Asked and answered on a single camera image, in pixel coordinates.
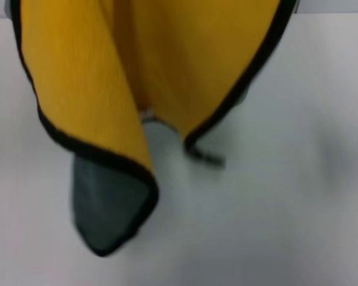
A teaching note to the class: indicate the yellow grey towel black trim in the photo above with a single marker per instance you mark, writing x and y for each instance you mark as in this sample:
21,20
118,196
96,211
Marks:
92,74

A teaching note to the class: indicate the green perforated plastic storage box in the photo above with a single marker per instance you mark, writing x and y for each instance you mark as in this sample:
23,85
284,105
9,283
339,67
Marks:
246,94

